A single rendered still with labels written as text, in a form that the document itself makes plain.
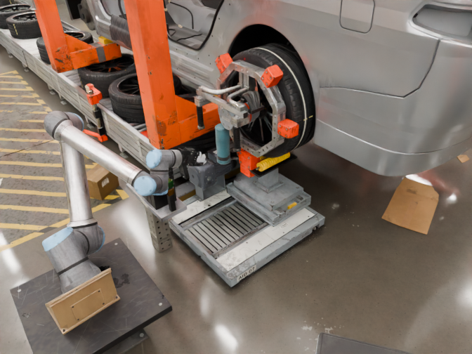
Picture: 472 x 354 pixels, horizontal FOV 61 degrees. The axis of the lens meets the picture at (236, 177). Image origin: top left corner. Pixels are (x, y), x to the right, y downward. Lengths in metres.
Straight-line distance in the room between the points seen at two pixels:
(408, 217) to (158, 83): 1.92
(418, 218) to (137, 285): 1.95
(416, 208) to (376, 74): 1.49
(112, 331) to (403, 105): 1.63
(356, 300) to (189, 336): 0.95
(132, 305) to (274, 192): 1.23
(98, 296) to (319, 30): 1.62
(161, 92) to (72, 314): 1.33
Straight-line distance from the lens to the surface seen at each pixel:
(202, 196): 2.90
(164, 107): 2.56
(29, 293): 2.32
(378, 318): 2.42
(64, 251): 2.03
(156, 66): 2.46
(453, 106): 1.91
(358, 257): 2.69
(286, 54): 2.34
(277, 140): 2.24
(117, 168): 1.90
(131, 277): 2.19
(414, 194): 3.29
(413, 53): 1.80
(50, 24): 4.23
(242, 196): 2.80
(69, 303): 1.98
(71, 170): 2.17
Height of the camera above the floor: 1.90
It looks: 36 degrees down
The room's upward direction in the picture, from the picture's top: 2 degrees counter-clockwise
